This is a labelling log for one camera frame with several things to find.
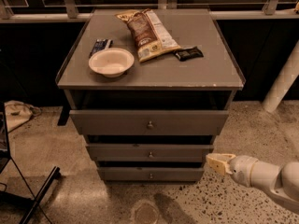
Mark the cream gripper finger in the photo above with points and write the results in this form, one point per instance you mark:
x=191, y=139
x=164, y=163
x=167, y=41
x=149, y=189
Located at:
x=220, y=162

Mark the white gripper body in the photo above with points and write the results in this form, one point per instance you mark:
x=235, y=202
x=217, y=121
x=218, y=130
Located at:
x=242, y=169

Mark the grey bottom drawer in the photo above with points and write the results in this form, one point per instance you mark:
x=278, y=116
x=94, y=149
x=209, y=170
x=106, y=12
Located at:
x=150, y=174

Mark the grey drawer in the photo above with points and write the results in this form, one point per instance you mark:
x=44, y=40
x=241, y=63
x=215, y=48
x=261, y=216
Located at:
x=150, y=174
x=148, y=152
x=149, y=122

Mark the grey drawer cabinet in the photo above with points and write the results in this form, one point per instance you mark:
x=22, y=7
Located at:
x=163, y=83

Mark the grey middle drawer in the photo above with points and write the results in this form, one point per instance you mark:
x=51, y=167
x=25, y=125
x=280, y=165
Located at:
x=148, y=152

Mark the grey top drawer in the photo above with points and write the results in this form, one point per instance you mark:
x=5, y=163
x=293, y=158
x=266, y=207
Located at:
x=149, y=122

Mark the white slanted pole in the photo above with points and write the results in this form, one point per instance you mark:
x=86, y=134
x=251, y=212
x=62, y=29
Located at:
x=285, y=79

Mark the black snack packet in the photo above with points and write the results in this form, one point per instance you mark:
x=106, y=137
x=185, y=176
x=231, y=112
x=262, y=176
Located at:
x=188, y=53

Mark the brown chip bag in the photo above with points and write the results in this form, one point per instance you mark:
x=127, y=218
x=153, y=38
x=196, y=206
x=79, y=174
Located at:
x=149, y=34

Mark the white paper bowl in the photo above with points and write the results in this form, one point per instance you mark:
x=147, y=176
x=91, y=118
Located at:
x=111, y=62

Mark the blue snack bar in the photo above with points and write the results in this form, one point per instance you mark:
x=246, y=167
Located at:
x=100, y=44

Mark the beige cloth bag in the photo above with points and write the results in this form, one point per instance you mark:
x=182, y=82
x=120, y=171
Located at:
x=18, y=113

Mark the metal window railing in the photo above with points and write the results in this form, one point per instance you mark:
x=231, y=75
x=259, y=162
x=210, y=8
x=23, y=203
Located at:
x=81, y=10

